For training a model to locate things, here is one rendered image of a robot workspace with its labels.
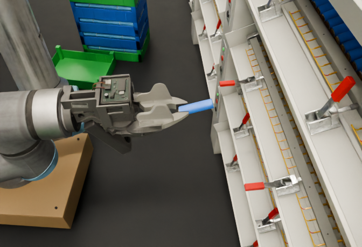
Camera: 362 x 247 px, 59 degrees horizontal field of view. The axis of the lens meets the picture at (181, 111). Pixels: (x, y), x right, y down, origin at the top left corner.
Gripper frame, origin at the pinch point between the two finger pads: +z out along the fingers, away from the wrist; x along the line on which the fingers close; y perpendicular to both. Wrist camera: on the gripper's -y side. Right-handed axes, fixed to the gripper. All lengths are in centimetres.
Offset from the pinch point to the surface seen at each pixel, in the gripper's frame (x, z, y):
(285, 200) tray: -14.9, 17.7, -10.0
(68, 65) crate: 87, -51, -65
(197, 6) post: 99, 16, -44
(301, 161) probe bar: -9.2, 21.5, -6.2
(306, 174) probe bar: -11.9, 21.5, -6.1
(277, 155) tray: -5.5, 18.8, -9.8
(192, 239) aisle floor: -4, 2, -65
